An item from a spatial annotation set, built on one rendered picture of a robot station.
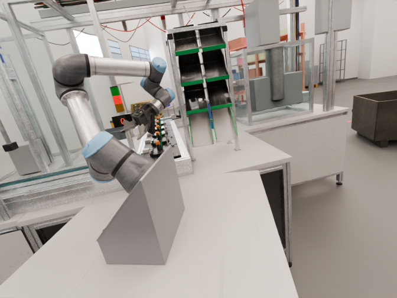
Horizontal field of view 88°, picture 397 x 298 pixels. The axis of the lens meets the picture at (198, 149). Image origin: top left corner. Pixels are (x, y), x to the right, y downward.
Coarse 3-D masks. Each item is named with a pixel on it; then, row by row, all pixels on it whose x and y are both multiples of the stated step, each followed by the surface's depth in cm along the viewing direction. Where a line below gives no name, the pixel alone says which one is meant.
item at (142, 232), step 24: (168, 168) 75; (144, 192) 55; (168, 192) 72; (120, 216) 59; (144, 216) 58; (168, 216) 70; (96, 240) 64; (120, 240) 62; (144, 240) 61; (168, 240) 68; (144, 264) 65
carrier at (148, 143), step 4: (164, 128) 156; (160, 132) 158; (160, 136) 154; (148, 140) 161; (152, 140) 152; (156, 140) 156; (164, 140) 153; (168, 140) 154; (172, 140) 156; (148, 144) 156; (152, 144) 151; (164, 144) 149; (168, 144) 147
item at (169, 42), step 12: (204, 24) 118; (216, 24) 119; (168, 48) 133; (228, 48) 124; (228, 60) 127; (228, 72) 128; (180, 84) 125; (228, 84) 132; (180, 96) 127; (180, 108) 146; (192, 156) 140
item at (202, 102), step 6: (198, 84) 138; (186, 90) 141; (192, 90) 141; (198, 90) 139; (186, 96) 136; (192, 96) 135; (198, 96) 134; (204, 96) 133; (186, 102) 131; (198, 102) 129; (204, 102) 128; (186, 108) 124; (204, 108) 119; (186, 114) 121
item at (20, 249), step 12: (12, 216) 108; (0, 228) 103; (12, 228) 105; (0, 240) 105; (12, 240) 106; (24, 240) 108; (0, 252) 107; (12, 252) 108; (24, 252) 110; (0, 264) 109; (12, 264) 110; (0, 276) 111
